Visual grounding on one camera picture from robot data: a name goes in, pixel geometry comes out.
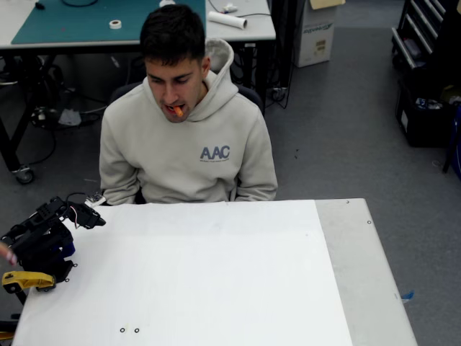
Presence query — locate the green cutting mat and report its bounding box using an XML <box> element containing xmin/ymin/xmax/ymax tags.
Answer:
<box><xmin>10</xmin><ymin>0</ymin><xmax>207</xmax><ymax>45</ymax></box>

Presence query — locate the white crumpled cloth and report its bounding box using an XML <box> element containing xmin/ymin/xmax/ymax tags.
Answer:
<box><xmin>57</xmin><ymin>107</ymin><xmax>82</xmax><ymax>127</ymax></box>

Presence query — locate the black storage bin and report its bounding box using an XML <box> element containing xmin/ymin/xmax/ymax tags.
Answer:
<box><xmin>395</xmin><ymin>77</ymin><xmax>461</xmax><ymax>148</ymax></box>

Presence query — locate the orange and black clamp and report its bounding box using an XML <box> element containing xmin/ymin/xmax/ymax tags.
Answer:
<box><xmin>0</xmin><ymin>319</ymin><xmax>18</xmax><ymax>342</ymax></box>

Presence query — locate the bystander hand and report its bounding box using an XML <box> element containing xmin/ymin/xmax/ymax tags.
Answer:
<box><xmin>0</xmin><ymin>241</ymin><xmax>17</xmax><ymax>267</ymax></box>

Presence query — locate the yellow bar clamp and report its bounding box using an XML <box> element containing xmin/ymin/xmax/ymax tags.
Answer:
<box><xmin>1</xmin><ymin>270</ymin><xmax>57</xmax><ymax>293</ymax></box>

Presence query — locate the black tool cabinet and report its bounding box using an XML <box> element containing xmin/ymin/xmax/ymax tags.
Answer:
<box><xmin>391</xmin><ymin>0</ymin><xmax>461</xmax><ymax>70</ymax></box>

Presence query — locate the white paper roll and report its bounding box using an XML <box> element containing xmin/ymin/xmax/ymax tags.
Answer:
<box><xmin>207</xmin><ymin>9</ymin><xmax>249</xmax><ymax>30</ymax></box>

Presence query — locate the man in beige hoodie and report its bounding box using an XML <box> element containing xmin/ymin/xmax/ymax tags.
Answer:
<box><xmin>99</xmin><ymin>4</ymin><xmax>279</xmax><ymax>206</ymax></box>

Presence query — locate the large white paper sheet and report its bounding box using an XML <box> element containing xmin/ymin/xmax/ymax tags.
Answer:
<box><xmin>10</xmin><ymin>200</ymin><xmax>354</xmax><ymax>346</ymax></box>

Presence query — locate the blue metal frame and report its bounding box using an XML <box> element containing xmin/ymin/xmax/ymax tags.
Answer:
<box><xmin>442</xmin><ymin>104</ymin><xmax>461</xmax><ymax>174</ymax></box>

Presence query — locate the white cardboard box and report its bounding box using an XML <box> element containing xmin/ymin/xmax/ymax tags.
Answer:
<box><xmin>293</xmin><ymin>0</ymin><xmax>346</xmax><ymax>68</ymax></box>

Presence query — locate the grey workbench with black legs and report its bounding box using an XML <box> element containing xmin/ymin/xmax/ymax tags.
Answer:
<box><xmin>0</xmin><ymin>0</ymin><xmax>278</xmax><ymax>185</ymax></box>

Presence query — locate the tan paper folder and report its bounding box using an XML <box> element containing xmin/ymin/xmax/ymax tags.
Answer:
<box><xmin>309</xmin><ymin>0</ymin><xmax>347</xmax><ymax>10</ymax></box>

